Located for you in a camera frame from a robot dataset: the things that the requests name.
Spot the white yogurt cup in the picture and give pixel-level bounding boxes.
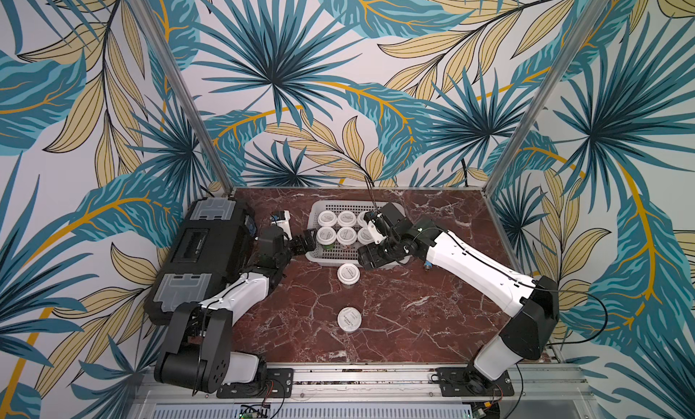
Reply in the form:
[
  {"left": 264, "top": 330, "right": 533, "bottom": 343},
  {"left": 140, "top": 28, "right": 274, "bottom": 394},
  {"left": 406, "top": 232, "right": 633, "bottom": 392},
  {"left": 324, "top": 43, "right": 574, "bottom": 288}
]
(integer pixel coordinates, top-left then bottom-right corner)
[
  {"left": 317, "top": 210, "right": 338, "bottom": 228},
  {"left": 337, "top": 263, "right": 360, "bottom": 287},
  {"left": 337, "top": 307, "right": 362, "bottom": 333},
  {"left": 337, "top": 210, "right": 358, "bottom": 228},
  {"left": 358, "top": 227, "right": 374, "bottom": 245},
  {"left": 316, "top": 227, "right": 337, "bottom": 251},
  {"left": 336, "top": 227, "right": 358, "bottom": 248},
  {"left": 357, "top": 211, "right": 368, "bottom": 228}
]

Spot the white plastic basket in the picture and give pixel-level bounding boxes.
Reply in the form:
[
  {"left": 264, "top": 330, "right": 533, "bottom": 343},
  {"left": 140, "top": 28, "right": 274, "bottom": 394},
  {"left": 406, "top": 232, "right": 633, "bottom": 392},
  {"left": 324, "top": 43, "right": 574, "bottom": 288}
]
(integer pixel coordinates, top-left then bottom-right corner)
[{"left": 306, "top": 200, "right": 386, "bottom": 267}]

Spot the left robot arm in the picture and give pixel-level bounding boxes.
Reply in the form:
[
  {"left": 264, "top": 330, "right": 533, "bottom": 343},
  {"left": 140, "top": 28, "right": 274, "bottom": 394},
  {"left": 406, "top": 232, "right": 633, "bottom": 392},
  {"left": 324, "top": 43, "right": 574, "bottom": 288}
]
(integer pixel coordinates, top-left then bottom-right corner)
[{"left": 154, "top": 225, "right": 318, "bottom": 394}]

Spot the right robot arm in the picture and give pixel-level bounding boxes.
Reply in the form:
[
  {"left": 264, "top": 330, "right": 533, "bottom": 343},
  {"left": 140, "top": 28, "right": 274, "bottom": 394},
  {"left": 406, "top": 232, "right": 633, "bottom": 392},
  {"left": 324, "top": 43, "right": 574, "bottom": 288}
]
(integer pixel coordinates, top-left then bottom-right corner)
[{"left": 358, "top": 203, "right": 559, "bottom": 393}]

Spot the black toolbox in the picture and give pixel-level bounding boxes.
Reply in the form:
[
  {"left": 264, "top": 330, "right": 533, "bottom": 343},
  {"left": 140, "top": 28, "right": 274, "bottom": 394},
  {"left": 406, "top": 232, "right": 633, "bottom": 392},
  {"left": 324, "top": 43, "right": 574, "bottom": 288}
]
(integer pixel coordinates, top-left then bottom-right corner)
[{"left": 144, "top": 198, "right": 257, "bottom": 326}]

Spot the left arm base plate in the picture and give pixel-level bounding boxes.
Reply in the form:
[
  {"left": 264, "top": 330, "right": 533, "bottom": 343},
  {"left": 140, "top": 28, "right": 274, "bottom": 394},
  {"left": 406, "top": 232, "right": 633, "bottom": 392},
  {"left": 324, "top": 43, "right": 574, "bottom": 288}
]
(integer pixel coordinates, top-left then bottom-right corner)
[{"left": 216, "top": 368, "right": 294, "bottom": 399}]

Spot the aluminium rail frame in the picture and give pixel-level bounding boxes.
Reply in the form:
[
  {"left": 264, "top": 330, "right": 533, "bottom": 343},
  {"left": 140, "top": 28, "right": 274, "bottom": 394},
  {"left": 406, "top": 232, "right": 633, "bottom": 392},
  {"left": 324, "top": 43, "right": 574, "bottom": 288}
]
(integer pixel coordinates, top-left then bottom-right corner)
[{"left": 126, "top": 363, "right": 602, "bottom": 418}]

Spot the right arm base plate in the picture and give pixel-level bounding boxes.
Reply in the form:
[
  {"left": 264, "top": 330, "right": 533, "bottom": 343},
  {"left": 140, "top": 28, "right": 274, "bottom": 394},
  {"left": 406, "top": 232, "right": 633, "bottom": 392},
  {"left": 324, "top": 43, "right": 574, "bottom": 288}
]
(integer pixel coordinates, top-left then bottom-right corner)
[{"left": 430, "top": 367, "right": 515, "bottom": 400}]

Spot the left aluminium corner post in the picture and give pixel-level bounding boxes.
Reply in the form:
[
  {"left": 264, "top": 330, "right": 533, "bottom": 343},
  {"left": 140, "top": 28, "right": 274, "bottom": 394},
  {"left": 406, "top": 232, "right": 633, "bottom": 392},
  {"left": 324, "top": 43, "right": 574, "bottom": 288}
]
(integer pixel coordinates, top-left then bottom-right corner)
[{"left": 127, "top": 0, "right": 235, "bottom": 196}]

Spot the aluminium corner post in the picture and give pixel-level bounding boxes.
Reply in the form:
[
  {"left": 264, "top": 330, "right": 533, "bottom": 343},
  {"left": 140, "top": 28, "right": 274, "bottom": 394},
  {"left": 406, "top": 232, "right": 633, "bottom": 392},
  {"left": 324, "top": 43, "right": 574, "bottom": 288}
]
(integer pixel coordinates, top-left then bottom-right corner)
[
  {"left": 127, "top": 0, "right": 235, "bottom": 196},
  {"left": 483, "top": 0, "right": 610, "bottom": 198}
]

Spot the right aluminium corner post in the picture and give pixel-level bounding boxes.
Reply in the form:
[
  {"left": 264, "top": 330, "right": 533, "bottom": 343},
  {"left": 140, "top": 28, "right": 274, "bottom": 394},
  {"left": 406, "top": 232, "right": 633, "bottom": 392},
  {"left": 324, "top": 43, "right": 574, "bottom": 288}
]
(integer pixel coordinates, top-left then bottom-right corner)
[{"left": 483, "top": 0, "right": 610, "bottom": 198}]

